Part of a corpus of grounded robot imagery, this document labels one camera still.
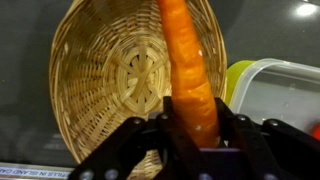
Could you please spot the orange carrot with green top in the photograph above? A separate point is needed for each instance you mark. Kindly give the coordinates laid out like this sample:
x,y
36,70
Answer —
x,y
190,83

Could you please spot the round wicker basket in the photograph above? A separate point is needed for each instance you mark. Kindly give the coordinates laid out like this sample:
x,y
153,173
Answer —
x,y
100,83

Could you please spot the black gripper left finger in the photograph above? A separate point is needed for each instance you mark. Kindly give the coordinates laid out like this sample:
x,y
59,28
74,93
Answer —
x,y
133,150

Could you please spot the yellow plastic container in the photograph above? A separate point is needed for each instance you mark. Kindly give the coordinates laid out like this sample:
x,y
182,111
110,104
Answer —
x,y
273,93

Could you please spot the small red tomato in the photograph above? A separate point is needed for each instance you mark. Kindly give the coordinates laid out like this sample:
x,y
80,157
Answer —
x,y
316,131

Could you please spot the white printed label strip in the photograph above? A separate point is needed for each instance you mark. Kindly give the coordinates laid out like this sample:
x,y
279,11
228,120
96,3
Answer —
x,y
33,173

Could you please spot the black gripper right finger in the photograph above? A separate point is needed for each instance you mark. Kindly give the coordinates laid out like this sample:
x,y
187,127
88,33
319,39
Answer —
x,y
273,150

